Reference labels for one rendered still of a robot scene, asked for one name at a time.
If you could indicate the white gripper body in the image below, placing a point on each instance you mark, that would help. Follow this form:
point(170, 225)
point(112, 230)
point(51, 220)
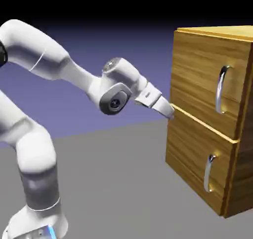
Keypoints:
point(164, 106)

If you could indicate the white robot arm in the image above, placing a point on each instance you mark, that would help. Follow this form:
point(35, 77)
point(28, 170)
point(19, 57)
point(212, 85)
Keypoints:
point(49, 57)

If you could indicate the large wooden cabinet door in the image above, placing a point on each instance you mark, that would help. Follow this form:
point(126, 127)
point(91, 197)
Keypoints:
point(197, 74)

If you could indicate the small wooden cabinet door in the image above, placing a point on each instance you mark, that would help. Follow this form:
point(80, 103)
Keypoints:
point(189, 155)

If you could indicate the light wood cabinet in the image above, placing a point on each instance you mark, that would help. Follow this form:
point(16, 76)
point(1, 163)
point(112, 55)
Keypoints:
point(243, 163)

